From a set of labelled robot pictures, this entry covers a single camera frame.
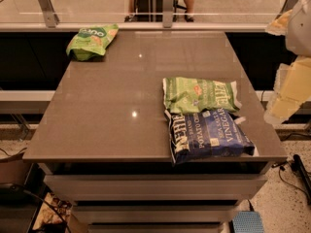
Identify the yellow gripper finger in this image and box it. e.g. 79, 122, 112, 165
265, 10, 292, 36
263, 56, 311, 124

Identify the blue Kettle chip bag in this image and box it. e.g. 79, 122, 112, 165
165, 108, 256, 165

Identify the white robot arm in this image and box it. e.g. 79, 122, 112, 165
263, 0, 311, 124

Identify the green Kettle chip bag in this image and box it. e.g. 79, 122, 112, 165
162, 77, 241, 114

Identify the green rice chip bag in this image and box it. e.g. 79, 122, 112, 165
66, 24, 119, 61

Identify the black power strip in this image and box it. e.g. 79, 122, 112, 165
292, 154, 311, 205

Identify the person in background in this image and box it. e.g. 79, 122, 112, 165
124, 0, 195, 22

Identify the blue foot pedal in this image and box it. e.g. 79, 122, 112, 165
231, 212, 264, 233

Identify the grey drawer cabinet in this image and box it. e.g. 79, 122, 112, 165
40, 157, 271, 233

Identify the snack box under table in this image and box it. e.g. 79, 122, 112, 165
32, 192, 72, 233

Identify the black cable on floor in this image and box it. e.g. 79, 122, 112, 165
271, 160, 311, 199

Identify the middle metal railing post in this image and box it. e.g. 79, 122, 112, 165
162, 0, 174, 28

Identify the left metal railing post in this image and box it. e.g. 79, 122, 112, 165
38, 0, 59, 28

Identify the black cable at left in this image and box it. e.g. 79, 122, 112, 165
0, 182, 73, 233

